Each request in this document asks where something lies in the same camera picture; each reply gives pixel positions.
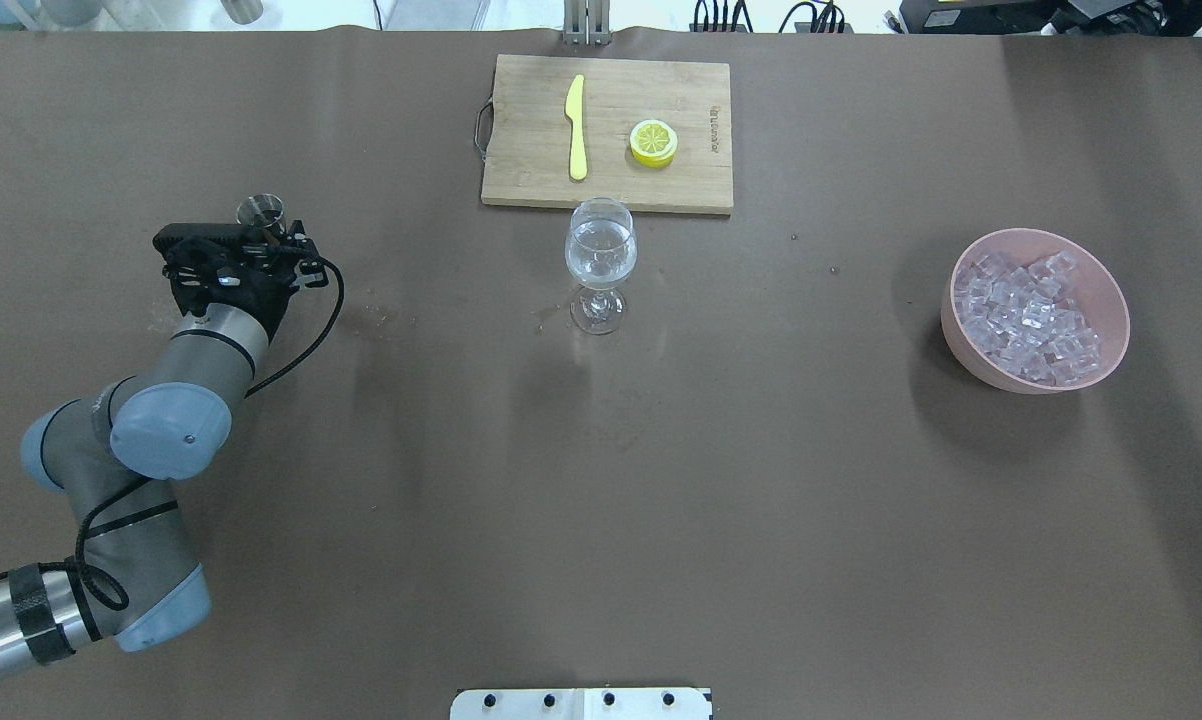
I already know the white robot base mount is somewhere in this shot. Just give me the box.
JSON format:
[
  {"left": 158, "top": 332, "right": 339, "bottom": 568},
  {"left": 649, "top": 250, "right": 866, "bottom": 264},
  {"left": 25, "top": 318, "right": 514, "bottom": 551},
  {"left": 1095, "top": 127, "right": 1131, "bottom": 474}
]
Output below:
[{"left": 450, "top": 685, "right": 715, "bottom": 719}]

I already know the pink bowl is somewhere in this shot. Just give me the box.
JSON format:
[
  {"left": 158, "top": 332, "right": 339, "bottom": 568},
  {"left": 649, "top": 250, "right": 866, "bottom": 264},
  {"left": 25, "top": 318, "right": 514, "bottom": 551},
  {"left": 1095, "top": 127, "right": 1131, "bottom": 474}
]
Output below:
[{"left": 940, "top": 228, "right": 1131, "bottom": 395}]

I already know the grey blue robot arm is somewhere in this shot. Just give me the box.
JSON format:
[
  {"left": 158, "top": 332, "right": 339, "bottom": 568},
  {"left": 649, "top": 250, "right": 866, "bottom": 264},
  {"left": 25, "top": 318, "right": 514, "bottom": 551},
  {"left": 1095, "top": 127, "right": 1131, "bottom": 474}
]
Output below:
[{"left": 0, "top": 266, "right": 299, "bottom": 682}]

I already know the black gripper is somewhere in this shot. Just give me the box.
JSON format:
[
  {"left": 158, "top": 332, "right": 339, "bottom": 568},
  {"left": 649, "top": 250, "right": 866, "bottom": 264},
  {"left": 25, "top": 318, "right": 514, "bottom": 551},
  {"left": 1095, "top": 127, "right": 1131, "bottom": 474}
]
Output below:
[{"left": 168, "top": 263, "right": 298, "bottom": 341}]

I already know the yellow plastic knife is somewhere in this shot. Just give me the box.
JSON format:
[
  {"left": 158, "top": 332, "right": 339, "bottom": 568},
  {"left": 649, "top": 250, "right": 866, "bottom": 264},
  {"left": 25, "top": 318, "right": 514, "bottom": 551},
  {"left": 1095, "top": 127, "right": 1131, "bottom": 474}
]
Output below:
[{"left": 564, "top": 75, "right": 589, "bottom": 182}]

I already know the steel jigger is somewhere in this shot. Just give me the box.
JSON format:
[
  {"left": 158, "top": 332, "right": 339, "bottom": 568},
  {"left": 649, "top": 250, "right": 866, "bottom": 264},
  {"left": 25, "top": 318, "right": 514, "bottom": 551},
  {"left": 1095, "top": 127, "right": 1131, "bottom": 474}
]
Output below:
[{"left": 236, "top": 194, "right": 285, "bottom": 236}]

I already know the yellow lemon slice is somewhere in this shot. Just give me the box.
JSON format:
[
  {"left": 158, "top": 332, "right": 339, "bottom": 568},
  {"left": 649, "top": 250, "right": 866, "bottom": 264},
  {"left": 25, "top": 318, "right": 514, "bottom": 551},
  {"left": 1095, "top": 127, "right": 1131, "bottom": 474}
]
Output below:
[{"left": 627, "top": 119, "right": 679, "bottom": 169}]

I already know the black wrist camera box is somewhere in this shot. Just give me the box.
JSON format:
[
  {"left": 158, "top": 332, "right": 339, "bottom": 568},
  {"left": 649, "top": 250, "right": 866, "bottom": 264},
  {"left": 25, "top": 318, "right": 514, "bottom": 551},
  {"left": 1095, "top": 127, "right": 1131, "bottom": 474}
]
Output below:
[{"left": 151, "top": 222, "right": 313, "bottom": 258}]

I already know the clear ice cubes pile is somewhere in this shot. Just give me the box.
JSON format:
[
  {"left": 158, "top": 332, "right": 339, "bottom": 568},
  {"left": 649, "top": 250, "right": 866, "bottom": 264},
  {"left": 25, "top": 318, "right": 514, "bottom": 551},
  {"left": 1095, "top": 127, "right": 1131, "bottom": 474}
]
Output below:
[{"left": 954, "top": 251, "right": 1101, "bottom": 387}]

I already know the bamboo cutting board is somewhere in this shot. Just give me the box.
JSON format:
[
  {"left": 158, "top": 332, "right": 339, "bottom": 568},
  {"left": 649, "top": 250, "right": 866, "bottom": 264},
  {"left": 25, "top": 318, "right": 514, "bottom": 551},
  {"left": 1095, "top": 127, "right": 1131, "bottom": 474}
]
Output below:
[{"left": 480, "top": 54, "right": 734, "bottom": 218}]

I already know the clear wine glass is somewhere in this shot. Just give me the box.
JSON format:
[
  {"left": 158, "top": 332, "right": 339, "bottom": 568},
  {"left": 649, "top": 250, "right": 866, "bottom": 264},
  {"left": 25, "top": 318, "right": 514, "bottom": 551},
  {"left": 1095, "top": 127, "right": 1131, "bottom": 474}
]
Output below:
[{"left": 564, "top": 197, "right": 637, "bottom": 337}]

